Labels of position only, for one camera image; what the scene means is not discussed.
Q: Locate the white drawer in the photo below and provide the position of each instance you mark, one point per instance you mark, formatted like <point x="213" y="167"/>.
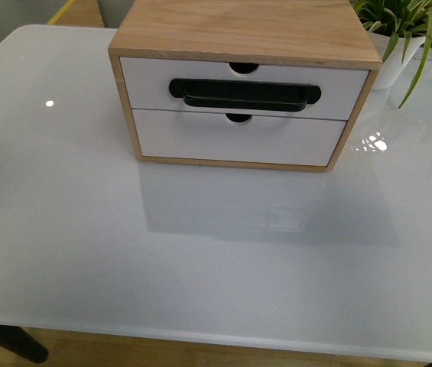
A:
<point x="212" y="136"/>
<point x="147" y="82"/>

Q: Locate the wooden drawer cabinet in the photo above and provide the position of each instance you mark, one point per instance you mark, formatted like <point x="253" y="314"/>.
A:
<point x="246" y="34"/>

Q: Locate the green plant in white pot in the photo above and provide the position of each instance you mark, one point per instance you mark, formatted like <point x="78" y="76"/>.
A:
<point x="397" y="29"/>

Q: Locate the black table leg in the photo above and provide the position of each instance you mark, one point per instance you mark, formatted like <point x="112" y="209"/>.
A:
<point x="21" y="343"/>

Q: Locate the black drawer handle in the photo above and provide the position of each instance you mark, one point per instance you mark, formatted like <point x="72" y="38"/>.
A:
<point x="234" y="94"/>

